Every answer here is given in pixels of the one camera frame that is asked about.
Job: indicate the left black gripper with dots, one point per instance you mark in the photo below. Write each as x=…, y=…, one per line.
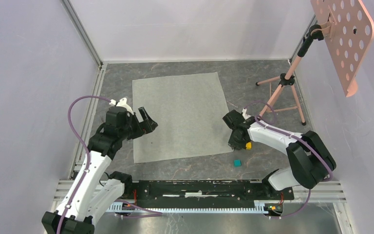
x=150, y=125

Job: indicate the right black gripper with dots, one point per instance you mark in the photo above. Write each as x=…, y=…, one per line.
x=234, y=144

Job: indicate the grey cloth napkin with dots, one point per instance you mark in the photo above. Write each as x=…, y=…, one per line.
x=188, y=110

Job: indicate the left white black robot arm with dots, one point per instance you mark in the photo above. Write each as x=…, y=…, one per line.
x=82, y=207

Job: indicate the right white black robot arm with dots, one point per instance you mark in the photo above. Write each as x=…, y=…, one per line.
x=310, y=162

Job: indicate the yellow cube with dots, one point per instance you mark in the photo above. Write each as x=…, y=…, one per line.
x=248, y=146

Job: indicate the teal cube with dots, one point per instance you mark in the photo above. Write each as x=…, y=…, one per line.
x=237, y=163

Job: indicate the pink tripod stand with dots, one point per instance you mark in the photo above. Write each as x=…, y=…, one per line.
x=288, y=79

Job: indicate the pink perforated tray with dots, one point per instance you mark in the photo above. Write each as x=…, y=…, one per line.
x=348, y=31

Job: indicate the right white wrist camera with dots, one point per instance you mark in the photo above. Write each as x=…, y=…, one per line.
x=245, y=114

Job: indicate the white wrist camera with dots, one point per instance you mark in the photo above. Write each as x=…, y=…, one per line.
x=122, y=103
x=245, y=114

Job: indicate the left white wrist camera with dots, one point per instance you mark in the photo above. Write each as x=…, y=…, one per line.
x=122, y=103

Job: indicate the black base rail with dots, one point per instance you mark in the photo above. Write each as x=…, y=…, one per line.
x=202, y=193

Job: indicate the white toothed cable strip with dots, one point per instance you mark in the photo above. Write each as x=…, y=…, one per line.
x=257, y=208

